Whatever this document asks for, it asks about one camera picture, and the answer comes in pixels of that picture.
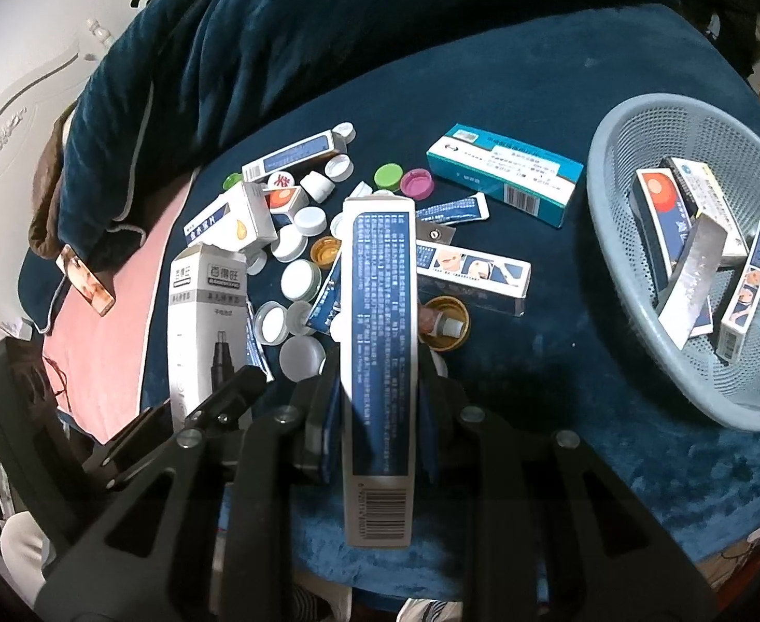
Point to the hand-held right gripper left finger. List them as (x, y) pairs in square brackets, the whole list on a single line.
[(331, 421)]

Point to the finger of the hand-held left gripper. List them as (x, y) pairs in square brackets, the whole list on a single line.
[(231, 395), (140, 431)]

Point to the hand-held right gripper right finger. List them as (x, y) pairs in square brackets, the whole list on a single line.
[(426, 414)]

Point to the white and grey trimmer box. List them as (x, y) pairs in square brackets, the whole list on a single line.
[(202, 311)]

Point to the tall white box blue panel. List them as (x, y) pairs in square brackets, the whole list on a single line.
[(380, 337)]

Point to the grey-blue plastic basket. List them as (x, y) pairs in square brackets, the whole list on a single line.
[(620, 240)]

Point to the blue strip packet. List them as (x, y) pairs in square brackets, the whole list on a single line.
[(257, 343)]

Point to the small white bottle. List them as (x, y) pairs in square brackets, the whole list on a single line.
[(448, 327)]

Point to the person's white trousers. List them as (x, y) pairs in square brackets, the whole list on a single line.
[(23, 551)]

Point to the gold jar lid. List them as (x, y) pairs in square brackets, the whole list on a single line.
[(438, 303)]

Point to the blue sachet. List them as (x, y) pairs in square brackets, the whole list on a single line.
[(325, 301)]

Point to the white box with face pictures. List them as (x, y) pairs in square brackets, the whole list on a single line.
[(746, 291), (477, 272)]

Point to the pink bed sheet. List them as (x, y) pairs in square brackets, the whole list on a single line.
[(134, 272)]

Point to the white box with yellow drop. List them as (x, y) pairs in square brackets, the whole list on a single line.
[(224, 223)]

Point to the amber bottle cap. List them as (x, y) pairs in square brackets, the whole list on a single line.
[(325, 249)]

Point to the pile of white caps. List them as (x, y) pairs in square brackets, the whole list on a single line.
[(307, 220)]

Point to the small orange box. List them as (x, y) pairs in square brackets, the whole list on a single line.
[(284, 199)]

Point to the blue ointment tube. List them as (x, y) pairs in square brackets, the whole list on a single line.
[(454, 210)]

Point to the red and white round cap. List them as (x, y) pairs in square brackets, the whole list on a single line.
[(281, 179)]

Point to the magenta bottle cap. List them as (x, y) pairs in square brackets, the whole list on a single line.
[(417, 181)]

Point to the brown cloth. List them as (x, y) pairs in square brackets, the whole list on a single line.
[(49, 201)]

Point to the long white box blue panel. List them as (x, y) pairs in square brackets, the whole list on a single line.
[(292, 154)]

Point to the teal and white box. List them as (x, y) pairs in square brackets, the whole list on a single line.
[(503, 172)]

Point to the silver grey box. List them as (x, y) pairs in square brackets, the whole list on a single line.
[(691, 285)]

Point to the white box with blue logo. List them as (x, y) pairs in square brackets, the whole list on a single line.
[(704, 201)]

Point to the dark blue quilt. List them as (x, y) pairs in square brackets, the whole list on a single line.
[(289, 45)]

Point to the white carved headboard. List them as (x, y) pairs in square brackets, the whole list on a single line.
[(23, 78)]

